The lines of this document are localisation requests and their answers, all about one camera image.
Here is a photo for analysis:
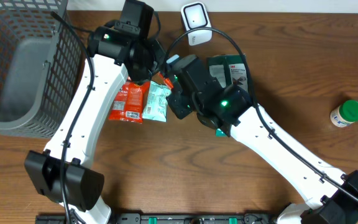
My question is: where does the red snack stick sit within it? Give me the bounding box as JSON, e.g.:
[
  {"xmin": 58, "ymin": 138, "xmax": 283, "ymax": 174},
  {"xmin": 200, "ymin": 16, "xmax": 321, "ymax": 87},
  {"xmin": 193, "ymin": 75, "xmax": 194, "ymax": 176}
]
[{"xmin": 158, "ymin": 72, "xmax": 173, "ymax": 90}]

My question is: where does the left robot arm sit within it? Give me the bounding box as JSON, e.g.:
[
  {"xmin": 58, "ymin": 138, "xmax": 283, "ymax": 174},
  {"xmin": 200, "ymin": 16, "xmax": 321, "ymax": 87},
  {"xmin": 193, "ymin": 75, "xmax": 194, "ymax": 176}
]
[{"xmin": 24, "ymin": 26, "xmax": 165, "ymax": 223}]

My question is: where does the green white glove pack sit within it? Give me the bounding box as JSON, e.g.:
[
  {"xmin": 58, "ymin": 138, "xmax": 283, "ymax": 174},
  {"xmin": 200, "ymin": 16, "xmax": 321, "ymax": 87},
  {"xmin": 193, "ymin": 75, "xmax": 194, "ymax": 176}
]
[{"xmin": 206, "ymin": 55, "xmax": 251, "ymax": 137}]

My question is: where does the mint green snack bag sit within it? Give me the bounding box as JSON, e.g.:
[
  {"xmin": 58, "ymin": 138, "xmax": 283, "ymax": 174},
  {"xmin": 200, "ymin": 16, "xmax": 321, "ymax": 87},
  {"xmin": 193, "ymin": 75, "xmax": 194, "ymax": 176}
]
[{"xmin": 142, "ymin": 81, "xmax": 171, "ymax": 122}]

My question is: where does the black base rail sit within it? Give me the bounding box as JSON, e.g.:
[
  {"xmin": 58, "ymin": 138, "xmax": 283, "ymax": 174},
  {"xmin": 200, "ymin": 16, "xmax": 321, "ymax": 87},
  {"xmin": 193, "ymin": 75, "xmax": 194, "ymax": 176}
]
[{"xmin": 35, "ymin": 211, "xmax": 279, "ymax": 224}]

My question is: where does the red snack bag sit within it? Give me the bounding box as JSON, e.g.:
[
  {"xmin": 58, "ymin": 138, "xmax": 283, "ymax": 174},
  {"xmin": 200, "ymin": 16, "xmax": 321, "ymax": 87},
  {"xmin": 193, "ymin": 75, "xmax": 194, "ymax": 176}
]
[{"xmin": 108, "ymin": 82, "xmax": 150, "ymax": 124}]

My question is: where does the white barcode scanner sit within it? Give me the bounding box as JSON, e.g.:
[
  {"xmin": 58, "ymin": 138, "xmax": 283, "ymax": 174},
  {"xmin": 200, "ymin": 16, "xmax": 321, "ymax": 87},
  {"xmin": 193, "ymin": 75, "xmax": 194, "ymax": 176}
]
[{"xmin": 181, "ymin": 1, "xmax": 212, "ymax": 46}]

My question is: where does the grey plastic basket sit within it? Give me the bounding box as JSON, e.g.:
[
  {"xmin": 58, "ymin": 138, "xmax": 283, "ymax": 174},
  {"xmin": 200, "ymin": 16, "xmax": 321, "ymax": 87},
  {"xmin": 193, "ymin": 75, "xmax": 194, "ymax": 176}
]
[{"xmin": 0, "ymin": 0, "xmax": 82, "ymax": 138}]

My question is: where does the green lidded jar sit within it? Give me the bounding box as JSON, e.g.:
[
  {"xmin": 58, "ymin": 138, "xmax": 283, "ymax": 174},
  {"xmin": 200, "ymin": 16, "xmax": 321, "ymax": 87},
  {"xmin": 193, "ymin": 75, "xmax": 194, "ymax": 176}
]
[{"xmin": 329, "ymin": 100, "xmax": 358, "ymax": 128}]

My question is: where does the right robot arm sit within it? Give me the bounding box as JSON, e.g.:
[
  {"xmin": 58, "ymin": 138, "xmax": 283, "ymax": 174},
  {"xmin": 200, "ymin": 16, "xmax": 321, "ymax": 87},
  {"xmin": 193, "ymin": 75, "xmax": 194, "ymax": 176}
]
[{"xmin": 167, "ymin": 83, "xmax": 358, "ymax": 223}]

